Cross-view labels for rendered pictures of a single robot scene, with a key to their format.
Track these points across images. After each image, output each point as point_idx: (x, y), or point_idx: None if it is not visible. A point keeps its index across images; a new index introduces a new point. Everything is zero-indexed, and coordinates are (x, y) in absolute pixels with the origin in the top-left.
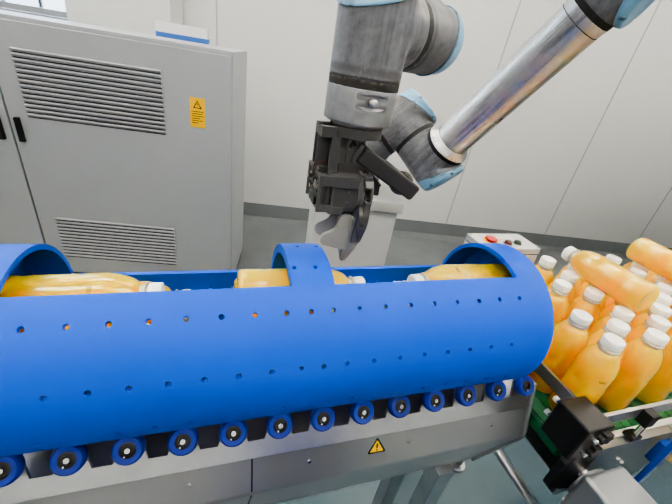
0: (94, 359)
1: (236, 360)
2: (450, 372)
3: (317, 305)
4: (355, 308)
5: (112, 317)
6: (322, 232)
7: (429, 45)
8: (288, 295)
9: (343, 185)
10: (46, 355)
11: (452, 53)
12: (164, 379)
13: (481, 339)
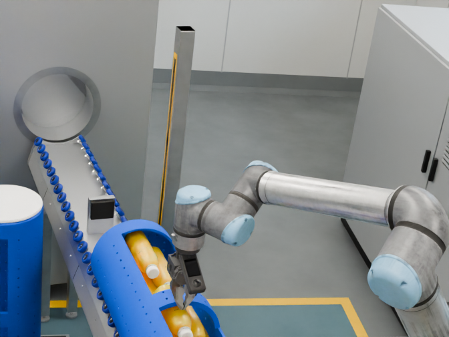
0: (111, 267)
1: (121, 300)
2: None
3: (145, 307)
4: (149, 321)
5: (122, 259)
6: (185, 290)
7: (200, 226)
8: (146, 295)
9: (171, 264)
10: (109, 257)
11: (221, 237)
12: (111, 288)
13: None
